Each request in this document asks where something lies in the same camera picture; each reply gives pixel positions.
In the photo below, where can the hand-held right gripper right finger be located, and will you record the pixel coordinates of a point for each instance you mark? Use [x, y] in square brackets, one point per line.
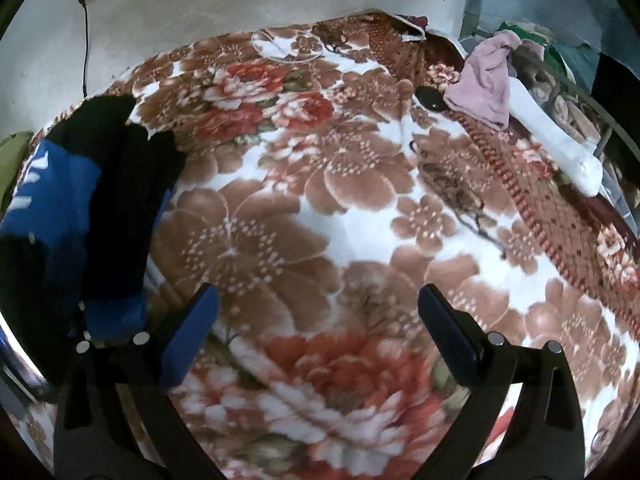
[452, 335]

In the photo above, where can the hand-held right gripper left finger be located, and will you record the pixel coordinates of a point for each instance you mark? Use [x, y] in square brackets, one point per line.
[192, 335]

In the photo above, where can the blue and black jersey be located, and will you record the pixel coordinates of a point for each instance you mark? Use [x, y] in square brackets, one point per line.
[90, 200]

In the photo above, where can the pile of clothes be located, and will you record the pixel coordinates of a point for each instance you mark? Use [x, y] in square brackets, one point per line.
[545, 67]

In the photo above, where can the floral brown blanket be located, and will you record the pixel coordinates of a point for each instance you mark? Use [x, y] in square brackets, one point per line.
[320, 200]

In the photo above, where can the white sock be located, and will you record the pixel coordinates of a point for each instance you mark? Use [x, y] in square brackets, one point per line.
[555, 132]

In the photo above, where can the black oval object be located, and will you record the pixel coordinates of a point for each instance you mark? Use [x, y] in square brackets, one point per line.
[430, 97]

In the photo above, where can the olive green cloth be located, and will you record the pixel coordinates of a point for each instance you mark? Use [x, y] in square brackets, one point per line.
[11, 157]

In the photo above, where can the pink cloth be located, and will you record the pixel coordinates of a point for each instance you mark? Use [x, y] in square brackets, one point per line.
[482, 82]

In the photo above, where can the clear round plastic lid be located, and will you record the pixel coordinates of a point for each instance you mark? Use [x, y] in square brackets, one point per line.
[287, 44]

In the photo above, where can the metal bed frame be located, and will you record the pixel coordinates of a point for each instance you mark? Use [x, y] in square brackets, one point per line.
[575, 90]

